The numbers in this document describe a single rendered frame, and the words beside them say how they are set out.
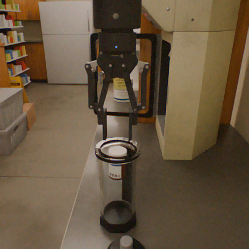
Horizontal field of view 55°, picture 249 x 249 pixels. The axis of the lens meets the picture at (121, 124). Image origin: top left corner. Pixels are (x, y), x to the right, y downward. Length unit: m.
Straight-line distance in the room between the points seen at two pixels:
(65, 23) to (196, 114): 5.16
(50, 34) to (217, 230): 5.60
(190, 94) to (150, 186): 0.34
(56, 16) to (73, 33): 0.48
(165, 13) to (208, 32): 0.15
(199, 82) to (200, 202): 0.39
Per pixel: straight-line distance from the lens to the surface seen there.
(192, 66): 0.86
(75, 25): 5.83
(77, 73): 5.95
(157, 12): 0.83
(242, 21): 1.29
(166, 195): 0.80
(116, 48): 0.47
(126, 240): 0.58
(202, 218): 0.75
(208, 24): 0.86
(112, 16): 0.46
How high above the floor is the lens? 1.45
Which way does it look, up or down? 23 degrees down
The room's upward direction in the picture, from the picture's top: straight up
